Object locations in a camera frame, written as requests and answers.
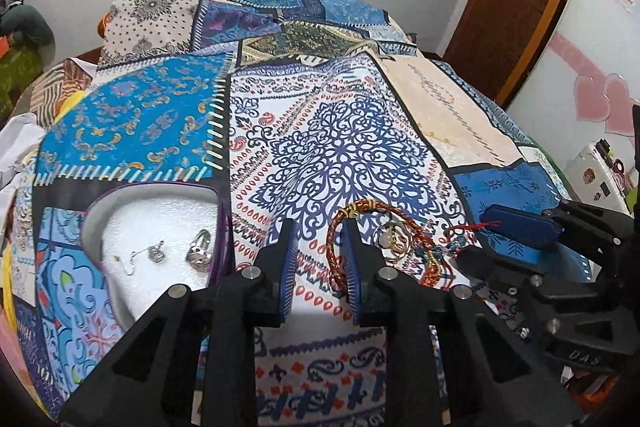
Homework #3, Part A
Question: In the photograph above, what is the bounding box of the blue patchwork bedspread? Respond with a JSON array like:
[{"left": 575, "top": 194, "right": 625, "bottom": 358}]
[{"left": 6, "top": 0, "right": 567, "bottom": 426}]

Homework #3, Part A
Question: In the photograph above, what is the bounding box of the silver hook earring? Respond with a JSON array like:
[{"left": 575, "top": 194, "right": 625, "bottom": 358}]
[{"left": 114, "top": 241, "right": 166, "bottom": 277}]

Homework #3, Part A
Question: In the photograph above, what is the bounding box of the white stickered suitcase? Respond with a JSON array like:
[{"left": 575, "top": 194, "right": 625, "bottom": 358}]
[{"left": 564, "top": 139, "right": 637, "bottom": 216}]

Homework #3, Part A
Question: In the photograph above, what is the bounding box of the red braided bracelet pile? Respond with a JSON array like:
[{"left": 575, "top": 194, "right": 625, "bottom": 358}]
[{"left": 325, "top": 198, "right": 501, "bottom": 295}]

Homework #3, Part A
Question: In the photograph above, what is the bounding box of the yellow cloth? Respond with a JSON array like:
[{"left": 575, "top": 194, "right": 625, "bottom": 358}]
[{"left": 1, "top": 90, "right": 115, "bottom": 317}]

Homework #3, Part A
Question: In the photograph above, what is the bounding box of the white crumpled cloth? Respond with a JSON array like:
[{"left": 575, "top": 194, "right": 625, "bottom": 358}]
[{"left": 0, "top": 113, "right": 46, "bottom": 188}]

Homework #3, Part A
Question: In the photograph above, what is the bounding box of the pink heart wall sticker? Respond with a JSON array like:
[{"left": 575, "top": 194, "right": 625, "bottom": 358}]
[{"left": 549, "top": 31, "right": 639, "bottom": 138}]

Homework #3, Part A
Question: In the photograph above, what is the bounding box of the purple heart-shaped jewelry box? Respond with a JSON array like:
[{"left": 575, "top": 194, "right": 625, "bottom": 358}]
[{"left": 80, "top": 182, "right": 235, "bottom": 331}]

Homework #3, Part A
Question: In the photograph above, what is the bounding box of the silver charm earring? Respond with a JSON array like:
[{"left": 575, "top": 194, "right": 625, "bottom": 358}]
[{"left": 186, "top": 229, "right": 213, "bottom": 273}]

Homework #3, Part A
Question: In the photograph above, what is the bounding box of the pile of clothes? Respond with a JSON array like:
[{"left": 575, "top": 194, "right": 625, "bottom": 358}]
[{"left": 1, "top": 0, "right": 54, "bottom": 49}]

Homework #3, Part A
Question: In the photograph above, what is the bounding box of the striped beige pillow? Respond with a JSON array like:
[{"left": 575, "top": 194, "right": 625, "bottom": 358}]
[{"left": 25, "top": 58, "right": 94, "bottom": 129}]

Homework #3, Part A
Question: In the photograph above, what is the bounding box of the green patterned covered stand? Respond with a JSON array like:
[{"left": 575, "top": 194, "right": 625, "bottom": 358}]
[{"left": 0, "top": 46, "right": 42, "bottom": 122}]

